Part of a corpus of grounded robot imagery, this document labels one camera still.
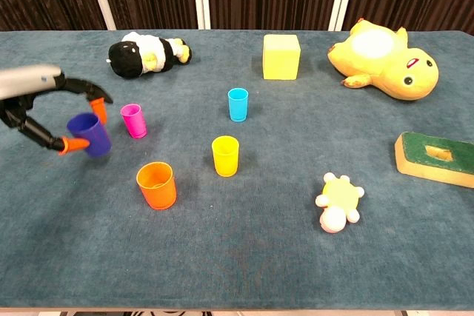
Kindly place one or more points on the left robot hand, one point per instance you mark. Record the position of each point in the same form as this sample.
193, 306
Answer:
29, 79

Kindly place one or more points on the dark blue plastic cup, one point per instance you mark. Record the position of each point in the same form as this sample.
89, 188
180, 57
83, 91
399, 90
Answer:
94, 136

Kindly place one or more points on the pink plastic cup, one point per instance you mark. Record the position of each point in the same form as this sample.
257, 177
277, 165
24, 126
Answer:
135, 125

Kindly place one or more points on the light blue plastic cup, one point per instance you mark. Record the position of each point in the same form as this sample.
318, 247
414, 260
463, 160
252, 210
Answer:
238, 109

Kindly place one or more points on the yellow plastic cup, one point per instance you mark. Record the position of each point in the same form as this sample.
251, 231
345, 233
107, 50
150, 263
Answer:
226, 162

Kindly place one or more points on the black white penguin plush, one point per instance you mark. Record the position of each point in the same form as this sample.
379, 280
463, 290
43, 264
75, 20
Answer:
126, 58

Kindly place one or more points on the orange plastic cup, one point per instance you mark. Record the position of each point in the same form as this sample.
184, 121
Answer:
159, 194

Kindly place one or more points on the yellow foam cube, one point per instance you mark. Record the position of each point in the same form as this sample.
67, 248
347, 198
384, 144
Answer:
281, 60

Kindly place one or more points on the teal table cloth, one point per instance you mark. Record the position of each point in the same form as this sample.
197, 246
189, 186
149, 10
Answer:
259, 257

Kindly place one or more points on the small yellow turtle toy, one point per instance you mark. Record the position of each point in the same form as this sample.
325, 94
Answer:
340, 194

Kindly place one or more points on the yellow duck plush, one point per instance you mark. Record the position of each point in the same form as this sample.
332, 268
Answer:
392, 68

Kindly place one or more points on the green wooden block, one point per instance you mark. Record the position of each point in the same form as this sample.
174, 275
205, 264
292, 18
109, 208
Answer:
411, 149

